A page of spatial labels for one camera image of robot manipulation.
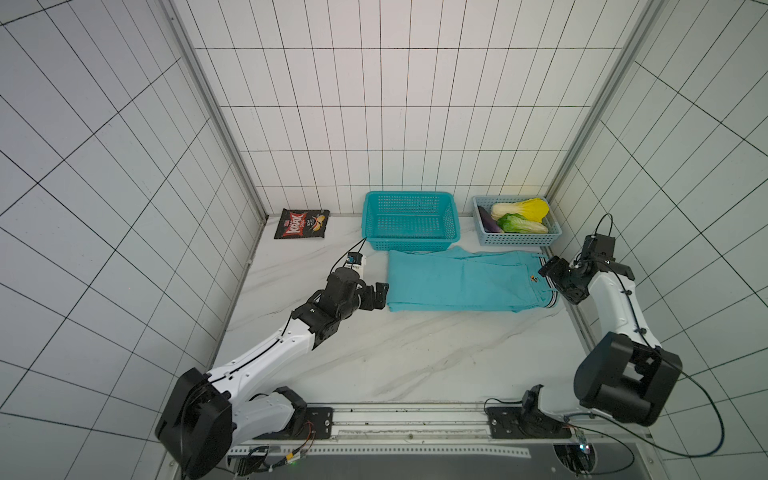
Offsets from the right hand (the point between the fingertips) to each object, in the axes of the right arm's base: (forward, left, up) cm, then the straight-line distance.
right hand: (539, 272), depth 86 cm
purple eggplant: (+29, +7, -11) cm, 32 cm away
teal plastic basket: (+31, +38, -13) cm, 51 cm away
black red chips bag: (+27, +84, -12) cm, 89 cm away
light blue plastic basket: (+21, +2, -10) cm, 23 cm away
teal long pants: (+3, +21, -11) cm, 24 cm away
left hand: (-9, +49, +1) cm, 50 cm away
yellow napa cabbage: (+31, -5, -7) cm, 32 cm away
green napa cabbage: (+25, -1, -6) cm, 26 cm away
